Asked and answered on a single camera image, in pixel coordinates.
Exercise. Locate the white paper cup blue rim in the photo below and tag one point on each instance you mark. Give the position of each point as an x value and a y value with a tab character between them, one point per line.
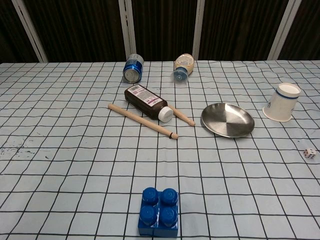
280	105

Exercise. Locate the small white die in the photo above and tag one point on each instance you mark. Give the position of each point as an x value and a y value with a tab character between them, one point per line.
310	153

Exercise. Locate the round metal plate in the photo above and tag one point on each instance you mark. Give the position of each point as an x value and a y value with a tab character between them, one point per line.
225	120

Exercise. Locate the brown bottle white cap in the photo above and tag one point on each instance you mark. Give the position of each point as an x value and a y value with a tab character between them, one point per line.
147	103

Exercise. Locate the plain wooden drumstick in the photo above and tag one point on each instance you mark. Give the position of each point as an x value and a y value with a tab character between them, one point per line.
182	116

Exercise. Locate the blue aluminium drink can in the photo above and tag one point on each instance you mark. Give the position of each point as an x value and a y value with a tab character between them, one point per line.
132	68

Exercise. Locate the mayonnaise squeeze bottle blue cap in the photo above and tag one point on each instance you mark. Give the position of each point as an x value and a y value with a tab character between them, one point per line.
184	63

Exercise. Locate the blue toy building brick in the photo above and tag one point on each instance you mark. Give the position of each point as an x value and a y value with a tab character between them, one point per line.
157	212

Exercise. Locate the light blue checkered tablecloth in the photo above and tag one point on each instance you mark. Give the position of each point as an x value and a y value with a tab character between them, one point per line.
75	162

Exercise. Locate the white metal frame post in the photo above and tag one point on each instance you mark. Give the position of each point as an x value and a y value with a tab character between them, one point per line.
30	30
200	30
127	30
284	30

